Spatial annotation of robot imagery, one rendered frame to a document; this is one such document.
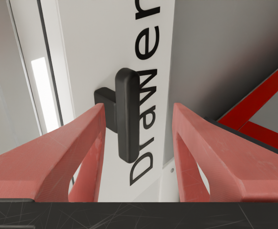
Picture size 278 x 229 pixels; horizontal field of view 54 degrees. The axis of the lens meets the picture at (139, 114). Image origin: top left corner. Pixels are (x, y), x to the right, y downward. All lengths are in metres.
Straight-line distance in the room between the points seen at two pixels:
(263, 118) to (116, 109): 0.28
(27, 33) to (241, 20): 0.31
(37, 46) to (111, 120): 0.07
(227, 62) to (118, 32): 0.26
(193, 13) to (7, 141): 0.21
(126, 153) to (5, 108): 0.08
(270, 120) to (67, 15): 0.32
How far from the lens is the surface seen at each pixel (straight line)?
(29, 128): 0.20
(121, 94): 0.17
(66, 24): 0.17
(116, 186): 0.28
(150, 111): 0.26
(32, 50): 0.18
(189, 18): 0.30
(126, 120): 0.18
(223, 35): 0.39
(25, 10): 0.18
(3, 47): 0.17
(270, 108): 0.45
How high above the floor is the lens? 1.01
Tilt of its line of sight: 37 degrees down
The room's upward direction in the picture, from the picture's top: 122 degrees counter-clockwise
